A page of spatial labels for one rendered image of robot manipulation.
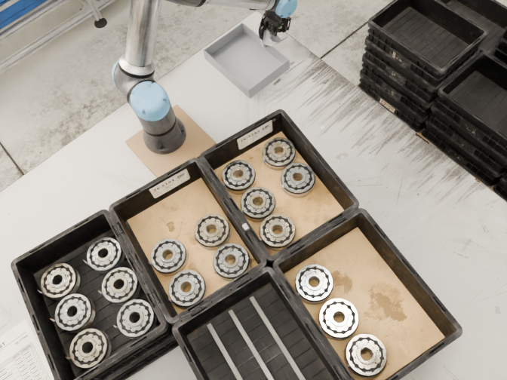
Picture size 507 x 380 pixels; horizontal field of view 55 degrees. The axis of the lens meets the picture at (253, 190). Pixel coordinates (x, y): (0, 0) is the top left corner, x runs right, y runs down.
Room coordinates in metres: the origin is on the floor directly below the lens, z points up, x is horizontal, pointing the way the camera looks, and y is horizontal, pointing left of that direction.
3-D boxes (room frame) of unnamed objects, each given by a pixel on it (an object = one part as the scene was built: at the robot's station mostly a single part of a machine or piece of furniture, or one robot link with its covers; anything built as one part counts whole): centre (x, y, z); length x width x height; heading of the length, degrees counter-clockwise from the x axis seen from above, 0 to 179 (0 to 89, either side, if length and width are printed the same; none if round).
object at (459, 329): (0.27, -0.22, 0.92); 0.40 x 0.30 x 0.02; 22
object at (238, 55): (1.28, -0.07, 0.73); 0.27 x 0.20 x 0.05; 31
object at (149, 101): (1.01, 0.27, 0.89); 0.13 x 0.12 x 0.14; 23
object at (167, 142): (1.00, 0.27, 0.78); 0.15 x 0.15 x 0.10
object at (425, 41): (1.38, -0.84, 0.37); 0.40 x 0.30 x 0.45; 31
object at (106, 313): (0.42, 0.49, 0.87); 0.40 x 0.30 x 0.11; 22
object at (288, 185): (0.66, -0.14, 0.86); 0.10 x 0.10 x 0.01
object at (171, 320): (0.53, 0.21, 0.92); 0.40 x 0.30 x 0.02; 22
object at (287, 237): (0.51, -0.04, 0.86); 0.10 x 0.10 x 0.01
